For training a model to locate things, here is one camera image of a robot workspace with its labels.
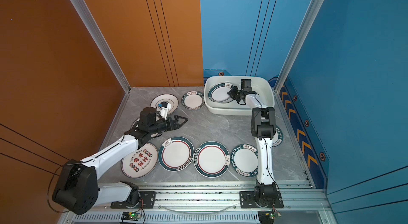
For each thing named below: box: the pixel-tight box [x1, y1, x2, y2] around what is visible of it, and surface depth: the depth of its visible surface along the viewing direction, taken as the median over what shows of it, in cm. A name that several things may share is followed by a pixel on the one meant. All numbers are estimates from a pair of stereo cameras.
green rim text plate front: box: [230, 143, 259, 178], surface depth 88 cm
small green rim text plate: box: [181, 90, 206, 110], surface depth 115 cm
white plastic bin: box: [204, 75, 275, 116], surface depth 114 cm
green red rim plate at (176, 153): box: [157, 135, 195, 172], surface depth 89 cm
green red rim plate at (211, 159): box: [193, 141, 231, 178], surface depth 87 cm
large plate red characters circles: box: [121, 142, 158, 179], surface depth 85 cm
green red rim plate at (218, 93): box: [208, 82, 234, 104], surface depth 117 cm
